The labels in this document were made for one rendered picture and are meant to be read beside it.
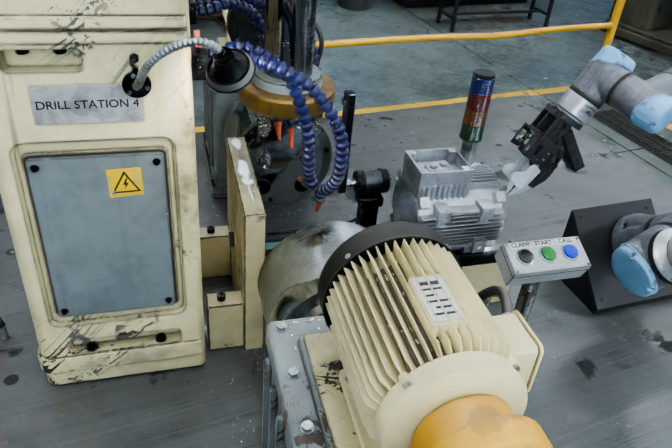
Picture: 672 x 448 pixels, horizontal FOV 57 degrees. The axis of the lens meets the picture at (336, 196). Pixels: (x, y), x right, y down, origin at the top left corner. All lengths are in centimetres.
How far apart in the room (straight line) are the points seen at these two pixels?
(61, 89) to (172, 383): 62
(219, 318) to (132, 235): 30
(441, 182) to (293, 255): 43
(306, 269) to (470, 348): 44
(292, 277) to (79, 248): 36
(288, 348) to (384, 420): 27
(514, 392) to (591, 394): 78
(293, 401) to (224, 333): 54
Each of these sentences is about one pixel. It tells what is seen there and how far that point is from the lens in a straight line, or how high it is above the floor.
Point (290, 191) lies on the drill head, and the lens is 155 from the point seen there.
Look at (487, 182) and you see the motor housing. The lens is 141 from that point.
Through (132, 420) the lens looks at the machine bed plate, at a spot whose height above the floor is 80.
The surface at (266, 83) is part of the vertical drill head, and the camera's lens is 112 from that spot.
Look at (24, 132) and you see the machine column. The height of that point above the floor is 134.
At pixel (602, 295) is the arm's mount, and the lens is 163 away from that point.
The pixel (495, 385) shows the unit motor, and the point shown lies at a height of 133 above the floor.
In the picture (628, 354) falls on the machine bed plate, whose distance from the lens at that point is 157.
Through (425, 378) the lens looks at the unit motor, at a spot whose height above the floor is 134.
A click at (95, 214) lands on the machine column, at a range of 107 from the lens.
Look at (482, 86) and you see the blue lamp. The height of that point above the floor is 119.
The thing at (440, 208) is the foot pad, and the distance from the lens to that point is 133.
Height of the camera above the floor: 179
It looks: 33 degrees down
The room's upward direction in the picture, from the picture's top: 5 degrees clockwise
